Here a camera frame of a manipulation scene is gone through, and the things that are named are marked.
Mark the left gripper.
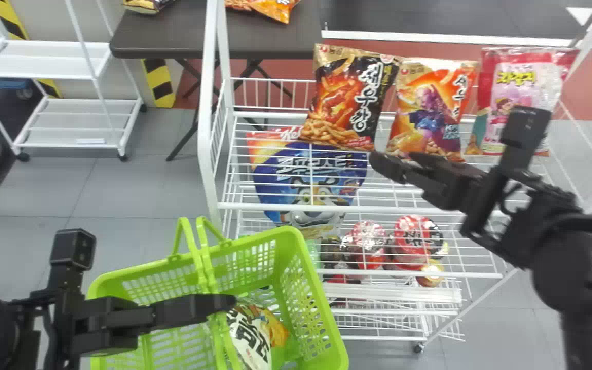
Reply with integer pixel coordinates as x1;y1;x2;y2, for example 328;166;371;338
67;294;238;358

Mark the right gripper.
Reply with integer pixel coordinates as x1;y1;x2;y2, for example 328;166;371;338
369;150;498;212

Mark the orange snack packet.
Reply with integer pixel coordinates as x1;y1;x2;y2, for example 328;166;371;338
386;58;480;163
224;0;302;25

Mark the white snack packet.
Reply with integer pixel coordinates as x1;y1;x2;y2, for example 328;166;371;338
226;303;290;370

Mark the red noodle cup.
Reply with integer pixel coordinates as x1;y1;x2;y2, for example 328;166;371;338
391;215;450;271
344;221;390;271

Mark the green basket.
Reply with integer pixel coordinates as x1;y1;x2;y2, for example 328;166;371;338
86;216;349;370

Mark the black snack packet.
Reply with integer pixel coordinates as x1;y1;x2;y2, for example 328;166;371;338
299;44;403;153
123;0;176;14

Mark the blue cereal bag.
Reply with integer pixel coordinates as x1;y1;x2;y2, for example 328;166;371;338
246;127;369;240

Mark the black noodle cup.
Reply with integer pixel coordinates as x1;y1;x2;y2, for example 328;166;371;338
320;236;349;282

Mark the pink snack packet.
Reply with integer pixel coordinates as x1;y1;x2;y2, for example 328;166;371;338
465;46;579;157

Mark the white shelf trolley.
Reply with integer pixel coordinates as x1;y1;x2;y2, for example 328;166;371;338
0;0;145;163

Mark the dark side table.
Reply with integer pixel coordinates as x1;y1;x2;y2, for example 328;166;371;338
109;0;323;162

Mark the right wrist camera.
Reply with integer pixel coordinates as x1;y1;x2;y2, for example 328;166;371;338
460;106;552;237

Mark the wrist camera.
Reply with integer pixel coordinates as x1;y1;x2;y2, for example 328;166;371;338
44;229;97;309
460;106;552;237

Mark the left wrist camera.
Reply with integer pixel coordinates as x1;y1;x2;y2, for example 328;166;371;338
44;229;97;309

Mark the white wire rack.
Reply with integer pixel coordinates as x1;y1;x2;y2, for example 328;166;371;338
197;0;592;355

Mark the yellow black striped post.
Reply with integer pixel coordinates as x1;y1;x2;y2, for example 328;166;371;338
0;0;63;99
141;58;176;108

